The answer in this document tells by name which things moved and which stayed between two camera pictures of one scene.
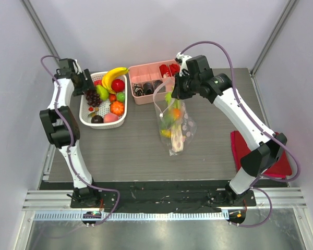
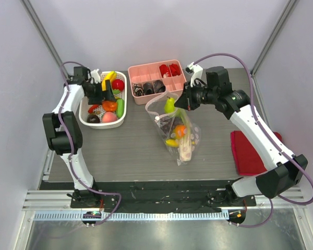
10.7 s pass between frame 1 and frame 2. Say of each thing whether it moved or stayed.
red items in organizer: stayed
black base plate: stayed
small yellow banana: moved
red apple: stayed
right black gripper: moved
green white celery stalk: moved
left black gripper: moved
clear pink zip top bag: moved
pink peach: stayed
